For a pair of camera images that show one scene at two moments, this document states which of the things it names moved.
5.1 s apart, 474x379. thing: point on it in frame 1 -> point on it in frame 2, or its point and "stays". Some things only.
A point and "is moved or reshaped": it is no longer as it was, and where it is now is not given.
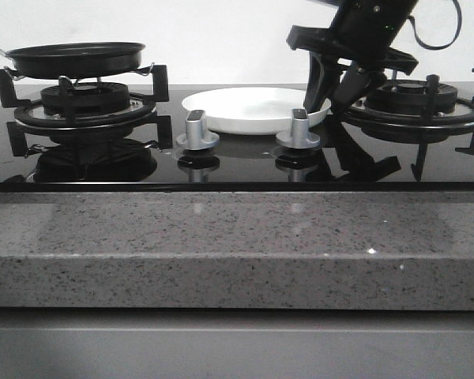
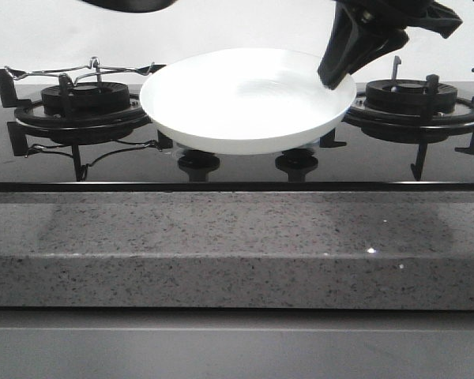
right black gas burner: [408, 96] stays
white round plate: [250, 110] is moved or reshaped
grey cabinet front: [235, 343] stays
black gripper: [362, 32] -> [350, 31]
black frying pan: [75, 60] -> [133, 5]
